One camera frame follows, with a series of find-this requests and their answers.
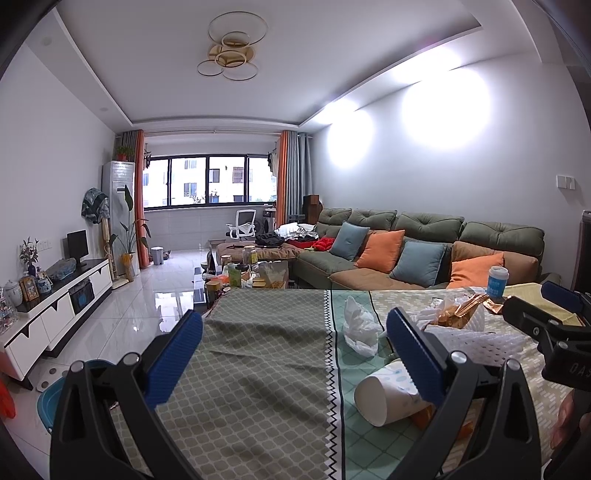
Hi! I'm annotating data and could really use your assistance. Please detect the blue lidded cup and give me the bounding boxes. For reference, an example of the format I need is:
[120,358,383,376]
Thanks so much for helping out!
[487,266,509,298]

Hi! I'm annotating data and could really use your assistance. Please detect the white paper cup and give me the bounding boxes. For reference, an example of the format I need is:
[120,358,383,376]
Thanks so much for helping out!
[353,360,430,427]

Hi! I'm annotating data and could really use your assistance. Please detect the teal cushion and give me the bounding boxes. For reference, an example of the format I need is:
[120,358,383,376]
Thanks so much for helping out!
[329,222,370,261]
[390,239,447,288]

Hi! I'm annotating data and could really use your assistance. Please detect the orange cushion far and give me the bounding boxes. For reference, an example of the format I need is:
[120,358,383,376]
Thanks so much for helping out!
[355,230,405,273]

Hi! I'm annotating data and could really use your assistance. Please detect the patterned green tablecloth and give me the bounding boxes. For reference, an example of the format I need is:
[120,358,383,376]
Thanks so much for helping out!
[105,283,585,480]

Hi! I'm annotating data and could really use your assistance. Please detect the teal cushion far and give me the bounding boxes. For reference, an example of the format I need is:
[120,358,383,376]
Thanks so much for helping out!
[329,222,370,261]

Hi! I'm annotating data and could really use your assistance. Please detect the teal plastic trash bin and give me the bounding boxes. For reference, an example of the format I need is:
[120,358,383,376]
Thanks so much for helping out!
[35,359,116,434]

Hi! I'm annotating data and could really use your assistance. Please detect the right orange grey curtain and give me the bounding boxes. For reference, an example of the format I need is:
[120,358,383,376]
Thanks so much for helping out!
[276,130,312,226]

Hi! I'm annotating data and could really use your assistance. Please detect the white black tv cabinet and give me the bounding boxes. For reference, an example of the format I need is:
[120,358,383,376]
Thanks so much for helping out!
[1,259,112,390]

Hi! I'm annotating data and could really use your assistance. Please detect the white bathroom scale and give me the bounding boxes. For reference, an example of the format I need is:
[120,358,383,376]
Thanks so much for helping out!
[36,367,68,393]

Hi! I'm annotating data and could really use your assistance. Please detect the framed picture on cabinet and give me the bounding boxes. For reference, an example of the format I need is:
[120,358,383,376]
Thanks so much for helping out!
[19,275,40,302]

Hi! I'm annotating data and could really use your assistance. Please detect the large black framed window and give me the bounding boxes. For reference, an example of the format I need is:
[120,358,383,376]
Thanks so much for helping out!
[140,155,276,210]

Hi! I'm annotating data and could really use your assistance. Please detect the left orange curtain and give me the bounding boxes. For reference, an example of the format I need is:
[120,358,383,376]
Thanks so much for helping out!
[134,130,149,269]

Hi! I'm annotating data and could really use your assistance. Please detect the black glass coffee table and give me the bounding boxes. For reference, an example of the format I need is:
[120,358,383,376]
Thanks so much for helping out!
[192,246,293,310]

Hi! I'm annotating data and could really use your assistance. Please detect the teal cushion near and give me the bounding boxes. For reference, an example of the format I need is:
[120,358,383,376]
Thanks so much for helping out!
[390,239,447,288]

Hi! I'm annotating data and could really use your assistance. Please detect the white office chair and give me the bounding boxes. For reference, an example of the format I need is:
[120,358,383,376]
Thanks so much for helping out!
[226,209,256,240]

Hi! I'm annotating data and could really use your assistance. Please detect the tall green potted plant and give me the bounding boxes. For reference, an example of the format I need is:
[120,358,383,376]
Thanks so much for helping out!
[109,185,151,282]

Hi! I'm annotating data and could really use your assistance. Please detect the orange peel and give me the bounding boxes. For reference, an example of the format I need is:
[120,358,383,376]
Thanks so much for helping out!
[411,405,436,431]

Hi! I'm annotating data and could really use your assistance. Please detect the black monitor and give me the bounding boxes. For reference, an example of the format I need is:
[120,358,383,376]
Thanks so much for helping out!
[66,230,89,268]

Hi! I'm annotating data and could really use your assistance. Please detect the gold foil packet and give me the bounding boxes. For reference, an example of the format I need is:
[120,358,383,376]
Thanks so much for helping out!
[482,295,506,315]

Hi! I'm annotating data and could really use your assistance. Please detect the gold ring ceiling lamp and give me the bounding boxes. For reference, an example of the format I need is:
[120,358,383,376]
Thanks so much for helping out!
[197,10,270,83]

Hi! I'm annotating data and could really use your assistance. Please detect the orange cushion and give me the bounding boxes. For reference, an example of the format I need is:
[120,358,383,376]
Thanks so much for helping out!
[447,253,504,289]
[355,230,405,273]

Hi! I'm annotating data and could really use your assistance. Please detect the white small trash can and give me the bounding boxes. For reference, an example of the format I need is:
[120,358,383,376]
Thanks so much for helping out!
[150,246,164,266]

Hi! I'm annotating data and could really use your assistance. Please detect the orange cushion near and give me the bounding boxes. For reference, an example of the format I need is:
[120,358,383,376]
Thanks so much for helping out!
[447,253,504,289]

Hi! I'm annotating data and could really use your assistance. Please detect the white standing air conditioner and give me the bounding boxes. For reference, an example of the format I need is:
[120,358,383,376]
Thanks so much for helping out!
[101,161,139,277]

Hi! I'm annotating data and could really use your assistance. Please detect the orange plastic bag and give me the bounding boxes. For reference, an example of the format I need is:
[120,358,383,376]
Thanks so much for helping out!
[0,382,16,419]

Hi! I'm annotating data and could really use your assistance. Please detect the person's right hand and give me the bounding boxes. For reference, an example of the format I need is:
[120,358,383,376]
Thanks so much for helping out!
[550,390,590,450]

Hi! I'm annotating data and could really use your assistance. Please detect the gold snack wrappers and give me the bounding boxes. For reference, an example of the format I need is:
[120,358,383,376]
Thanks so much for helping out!
[434,294,489,332]

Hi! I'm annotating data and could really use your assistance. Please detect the green brown sectional sofa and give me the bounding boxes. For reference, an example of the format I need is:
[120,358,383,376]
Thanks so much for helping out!
[290,208,561,290]

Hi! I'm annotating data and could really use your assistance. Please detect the white tissue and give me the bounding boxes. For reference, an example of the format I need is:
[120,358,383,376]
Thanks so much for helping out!
[342,296,383,358]

